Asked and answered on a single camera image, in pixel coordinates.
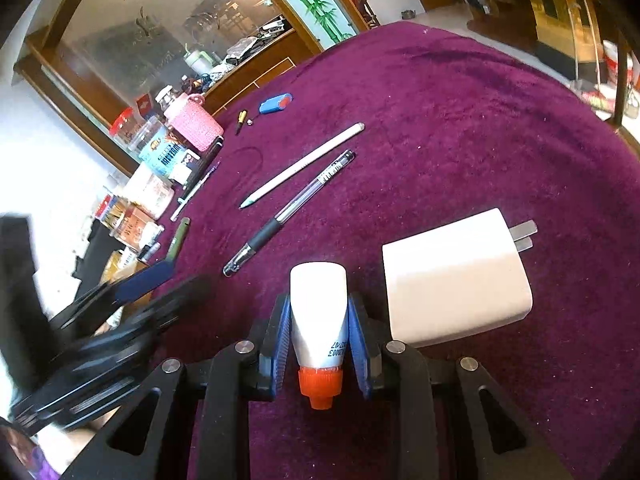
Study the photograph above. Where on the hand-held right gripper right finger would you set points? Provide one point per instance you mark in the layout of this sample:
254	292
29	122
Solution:
359	350

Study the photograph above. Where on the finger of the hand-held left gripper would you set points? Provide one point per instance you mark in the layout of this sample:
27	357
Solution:
145	280
175	302

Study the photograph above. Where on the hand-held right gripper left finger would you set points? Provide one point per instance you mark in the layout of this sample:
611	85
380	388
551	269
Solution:
281	345

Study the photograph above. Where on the white glue bottle orange cap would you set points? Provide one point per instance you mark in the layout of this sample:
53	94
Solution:
317	310

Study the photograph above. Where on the white charger plug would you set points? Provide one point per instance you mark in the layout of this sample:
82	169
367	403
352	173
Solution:
450	280

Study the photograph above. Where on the person's left forearm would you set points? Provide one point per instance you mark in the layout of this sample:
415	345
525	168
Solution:
42	462

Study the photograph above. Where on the green pen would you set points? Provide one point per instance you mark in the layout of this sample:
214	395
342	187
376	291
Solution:
179	239

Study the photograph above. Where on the red lid patterned jar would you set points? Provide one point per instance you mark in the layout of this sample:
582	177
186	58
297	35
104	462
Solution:
132	227

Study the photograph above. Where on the clear jar orange label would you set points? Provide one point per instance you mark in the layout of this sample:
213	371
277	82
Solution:
150	190

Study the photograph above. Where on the white purple pen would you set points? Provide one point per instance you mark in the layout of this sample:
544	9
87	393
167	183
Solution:
195	191

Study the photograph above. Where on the small blue white box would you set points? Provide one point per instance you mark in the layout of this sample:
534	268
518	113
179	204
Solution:
185	166

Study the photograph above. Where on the clear jar blue label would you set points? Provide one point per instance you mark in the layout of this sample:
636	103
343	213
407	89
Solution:
160	152

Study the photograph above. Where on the black gel pen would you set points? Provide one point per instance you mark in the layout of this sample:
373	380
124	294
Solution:
285	215

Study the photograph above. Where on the large clear red lid jar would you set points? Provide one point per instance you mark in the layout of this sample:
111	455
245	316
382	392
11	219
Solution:
125	127

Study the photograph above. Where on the pink mesh cup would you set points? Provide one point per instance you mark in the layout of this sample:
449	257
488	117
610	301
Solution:
195	125

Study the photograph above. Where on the blue lighter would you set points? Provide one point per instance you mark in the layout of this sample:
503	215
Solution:
274	104

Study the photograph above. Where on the green mug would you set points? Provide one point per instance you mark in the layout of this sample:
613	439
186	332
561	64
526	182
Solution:
200	62

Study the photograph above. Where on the purple tablecloth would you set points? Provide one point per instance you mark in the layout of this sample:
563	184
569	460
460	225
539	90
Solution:
450	135

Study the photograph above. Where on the wooden cabinet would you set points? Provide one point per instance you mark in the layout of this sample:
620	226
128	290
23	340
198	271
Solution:
260	65

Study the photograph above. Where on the mop pole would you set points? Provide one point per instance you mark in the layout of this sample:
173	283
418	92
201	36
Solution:
582	45

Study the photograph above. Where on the white bucket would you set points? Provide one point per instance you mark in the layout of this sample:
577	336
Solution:
620	62

